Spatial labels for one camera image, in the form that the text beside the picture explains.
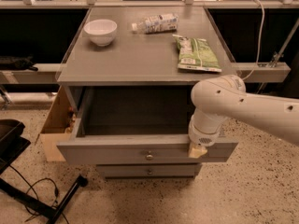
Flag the grey top drawer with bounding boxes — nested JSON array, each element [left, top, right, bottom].
[[58, 86, 238, 165]]

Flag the grey drawer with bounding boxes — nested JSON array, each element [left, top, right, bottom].
[[96, 163, 201, 178], [58, 86, 238, 165]]

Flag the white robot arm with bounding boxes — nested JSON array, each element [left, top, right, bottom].
[[188, 75, 299, 159]]

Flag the grey bottom drawer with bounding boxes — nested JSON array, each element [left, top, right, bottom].
[[96, 163, 201, 178]]

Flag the grey drawer cabinet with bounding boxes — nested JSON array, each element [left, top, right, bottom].
[[55, 5, 240, 180]]

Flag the green snack bag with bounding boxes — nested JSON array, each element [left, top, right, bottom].
[[173, 35, 221, 73]]

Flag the clear plastic water bottle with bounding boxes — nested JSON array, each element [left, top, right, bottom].
[[132, 13, 178, 34]]

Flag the cardboard box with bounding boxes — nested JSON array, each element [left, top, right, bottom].
[[40, 87, 77, 161]]

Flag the white ceramic bowl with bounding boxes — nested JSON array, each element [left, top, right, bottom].
[[83, 20, 118, 47]]

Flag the black stand base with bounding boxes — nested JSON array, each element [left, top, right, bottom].
[[0, 175, 89, 224]]

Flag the black tray on stand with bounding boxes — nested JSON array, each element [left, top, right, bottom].
[[0, 119, 31, 174]]

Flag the black bag on ledge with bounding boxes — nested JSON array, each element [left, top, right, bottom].
[[0, 56, 38, 71]]

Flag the black cable on floor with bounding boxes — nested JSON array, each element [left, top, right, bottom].
[[8, 163, 71, 224]]

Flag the white hanging cable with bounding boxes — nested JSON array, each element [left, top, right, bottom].
[[242, 0, 265, 82]]

